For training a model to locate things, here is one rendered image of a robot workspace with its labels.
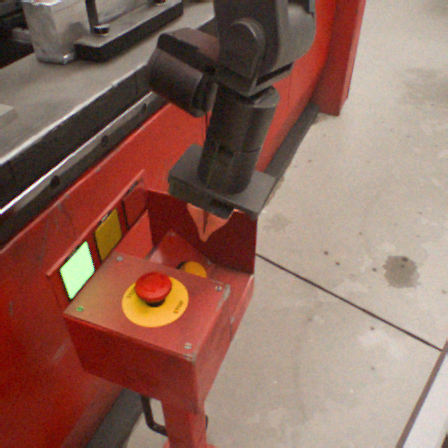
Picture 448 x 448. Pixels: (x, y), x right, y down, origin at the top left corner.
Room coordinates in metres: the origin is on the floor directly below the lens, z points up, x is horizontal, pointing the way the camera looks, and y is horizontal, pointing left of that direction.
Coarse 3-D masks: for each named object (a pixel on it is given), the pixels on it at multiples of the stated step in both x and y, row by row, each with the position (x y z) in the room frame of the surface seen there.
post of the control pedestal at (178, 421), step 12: (168, 408) 0.35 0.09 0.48; (168, 420) 0.35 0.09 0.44; (180, 420) 0.34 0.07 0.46; (192, 420) 0.34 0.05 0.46; (204, 420) 0.38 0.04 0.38; (168, 432) 0.35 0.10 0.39; (180, 432) 0.34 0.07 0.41; (192, 432) 0.34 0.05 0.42; (204, 432) 0.38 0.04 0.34; (180, 444) 0.35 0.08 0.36; (192, 444) 0.34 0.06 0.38; (204, 444) 0.37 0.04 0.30
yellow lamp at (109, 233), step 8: (112, 216) 0.41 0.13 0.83; (104, 224) 0.39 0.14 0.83; (112, 224) 0.41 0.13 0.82; (96, 232) 0.38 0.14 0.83; (104, 232) 0.39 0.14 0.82; (112, 232) 0.40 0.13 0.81; (120, 232) 0.42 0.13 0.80; (104, 240) 0.39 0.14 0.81; (112, 240) 0.40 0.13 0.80; (104, 248) 0.38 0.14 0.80; (104, 256) 0.38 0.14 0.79
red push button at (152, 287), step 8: (152, 272) 0.34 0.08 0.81; (136, 280) 0.33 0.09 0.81; (144, 280) 0.33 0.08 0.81; (152, 280) 0.33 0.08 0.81; (160, 280) 0.33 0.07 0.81; (168, 280) 0.33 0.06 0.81; (136, 288) 0.32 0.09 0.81; (144, 288) 0.31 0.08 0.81; (152, 288) 0.31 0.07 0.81; (160, 288) 0.31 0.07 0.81; (168, 288) 0.32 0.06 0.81; (144, 296) 0.31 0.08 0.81; (152, 296) 0.31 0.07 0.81; (160, 296) 0.31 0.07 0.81; (152, 304) 0.31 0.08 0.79; (160, 304) 0.31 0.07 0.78
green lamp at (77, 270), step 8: (80, 248) 0.35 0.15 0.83; (80, 256) 0.35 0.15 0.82; (88, 256) 0.36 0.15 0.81; (72, 264) 0.33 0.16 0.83; (80, 264) 0.34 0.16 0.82; (88, 264) 0.35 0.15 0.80; (64, 272) 0.32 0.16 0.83; (72, 272) 0.33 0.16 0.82; (80, 272) 0.34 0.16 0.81; (88, 272) 0.35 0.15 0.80; (64, 280) 0.32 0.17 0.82; (72, 280) 0.33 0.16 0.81; (80, 280) 0.34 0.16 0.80; (72, 288) 0.32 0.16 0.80; (72, 296) 0.32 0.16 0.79
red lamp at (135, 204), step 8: (136, 192) 0.46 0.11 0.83; (128, 200) 0.44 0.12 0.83; (136, 200) 0.46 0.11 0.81; (144, 200) 0.47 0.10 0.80; (128, 208) 0.44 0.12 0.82; (136, 208) 0.45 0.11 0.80; (144, 208) 0.47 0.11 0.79; (128, 216) 0.44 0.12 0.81; (136, 216) 0.45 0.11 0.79; (128, 224) 0.43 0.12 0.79
